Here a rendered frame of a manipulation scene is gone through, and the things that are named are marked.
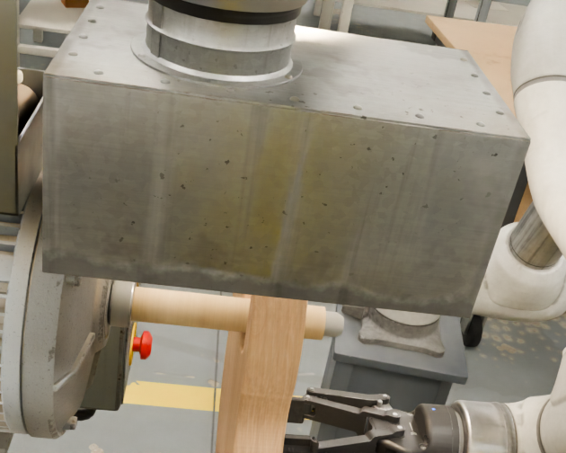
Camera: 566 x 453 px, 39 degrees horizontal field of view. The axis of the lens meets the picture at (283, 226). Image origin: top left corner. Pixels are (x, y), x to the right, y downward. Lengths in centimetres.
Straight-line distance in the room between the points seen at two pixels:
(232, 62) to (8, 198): 22
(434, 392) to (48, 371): 116
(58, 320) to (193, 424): 178
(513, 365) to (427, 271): 242
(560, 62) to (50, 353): 77
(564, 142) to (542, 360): 201
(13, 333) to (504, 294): 114
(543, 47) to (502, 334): 205
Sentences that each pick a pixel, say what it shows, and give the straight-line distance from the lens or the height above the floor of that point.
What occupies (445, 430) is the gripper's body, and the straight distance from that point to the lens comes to 89.
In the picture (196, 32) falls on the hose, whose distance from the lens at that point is 50.
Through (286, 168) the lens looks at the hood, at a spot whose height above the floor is 149.
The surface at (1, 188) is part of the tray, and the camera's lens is 63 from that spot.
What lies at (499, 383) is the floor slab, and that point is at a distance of 286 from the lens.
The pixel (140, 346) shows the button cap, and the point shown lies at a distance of 113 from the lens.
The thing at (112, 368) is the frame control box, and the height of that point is 100.
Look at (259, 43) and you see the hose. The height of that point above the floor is 155.
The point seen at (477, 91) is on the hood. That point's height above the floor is 153.
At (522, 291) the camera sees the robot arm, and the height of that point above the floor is 90.
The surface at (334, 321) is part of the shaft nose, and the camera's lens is 76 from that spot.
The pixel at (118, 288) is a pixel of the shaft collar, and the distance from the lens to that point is 74.
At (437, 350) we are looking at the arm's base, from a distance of 169.
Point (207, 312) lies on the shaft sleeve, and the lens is 74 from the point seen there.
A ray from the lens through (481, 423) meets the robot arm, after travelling 90.
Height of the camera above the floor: 171
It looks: 30 degrees down
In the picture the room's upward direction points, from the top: 10 degrees clockwise
